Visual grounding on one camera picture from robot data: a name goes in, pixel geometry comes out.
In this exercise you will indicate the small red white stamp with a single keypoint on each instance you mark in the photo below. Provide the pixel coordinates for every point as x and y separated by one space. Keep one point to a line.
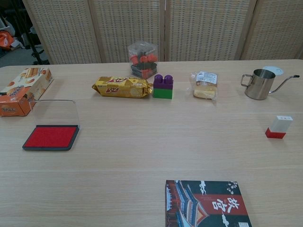
280 124

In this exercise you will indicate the green toy brick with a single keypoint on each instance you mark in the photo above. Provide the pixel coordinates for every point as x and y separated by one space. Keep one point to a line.
163 93

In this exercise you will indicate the purple toy brick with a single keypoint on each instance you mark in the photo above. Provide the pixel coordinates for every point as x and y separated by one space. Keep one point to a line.
163 84

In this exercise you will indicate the gold foil snack packet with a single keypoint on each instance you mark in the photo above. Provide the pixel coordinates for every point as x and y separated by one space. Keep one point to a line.
120 87

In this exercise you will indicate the clear box orange black pieces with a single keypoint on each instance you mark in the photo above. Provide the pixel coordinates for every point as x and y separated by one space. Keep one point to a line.
143 61

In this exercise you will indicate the wrapped cake slice packet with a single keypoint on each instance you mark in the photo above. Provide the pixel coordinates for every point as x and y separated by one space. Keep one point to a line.
204 87

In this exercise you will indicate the wooden rattan folding screen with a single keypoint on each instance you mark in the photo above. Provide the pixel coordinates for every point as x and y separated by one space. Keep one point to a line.
201 28

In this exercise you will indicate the red ink pad clear lid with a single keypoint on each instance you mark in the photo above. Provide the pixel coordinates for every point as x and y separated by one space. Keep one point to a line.
50 137

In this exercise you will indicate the dark book red band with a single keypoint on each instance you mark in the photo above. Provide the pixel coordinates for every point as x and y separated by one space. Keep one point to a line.
201 205

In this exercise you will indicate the steel gooseneck pitcher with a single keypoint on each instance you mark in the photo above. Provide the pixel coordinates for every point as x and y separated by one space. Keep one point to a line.
259 85

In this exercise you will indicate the black tripod stand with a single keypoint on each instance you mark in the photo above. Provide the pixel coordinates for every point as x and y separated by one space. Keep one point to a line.
36 54

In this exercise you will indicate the orange biscuit box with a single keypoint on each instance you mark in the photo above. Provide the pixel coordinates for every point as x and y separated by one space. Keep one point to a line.
21 89

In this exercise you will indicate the white round table grommet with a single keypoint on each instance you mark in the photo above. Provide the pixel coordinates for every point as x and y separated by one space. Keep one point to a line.
277 69

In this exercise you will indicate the orange bag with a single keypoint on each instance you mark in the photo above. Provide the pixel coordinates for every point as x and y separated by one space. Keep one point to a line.
6 41

